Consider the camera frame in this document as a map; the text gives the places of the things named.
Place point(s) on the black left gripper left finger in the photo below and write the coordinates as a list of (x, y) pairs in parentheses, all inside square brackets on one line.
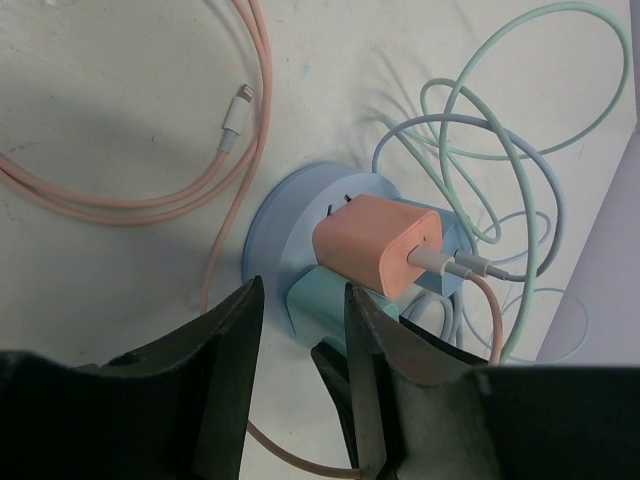
[(176, 408)]

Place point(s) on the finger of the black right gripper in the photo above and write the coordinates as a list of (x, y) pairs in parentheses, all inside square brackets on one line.
[(333, 369)]

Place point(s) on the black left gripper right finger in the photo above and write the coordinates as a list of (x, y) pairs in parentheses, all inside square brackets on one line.
[(420, 413)]

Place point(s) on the teal charger plug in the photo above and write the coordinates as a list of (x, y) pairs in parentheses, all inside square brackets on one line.
[(316, 307)]

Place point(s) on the orange pink charger plug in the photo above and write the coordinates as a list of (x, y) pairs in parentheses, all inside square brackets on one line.
[(369, 239)]

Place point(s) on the round blue power strip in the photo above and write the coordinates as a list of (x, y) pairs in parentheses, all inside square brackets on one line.
[(278, 246)]

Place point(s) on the blue charger plug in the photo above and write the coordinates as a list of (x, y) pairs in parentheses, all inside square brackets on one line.
[(455, 239)]

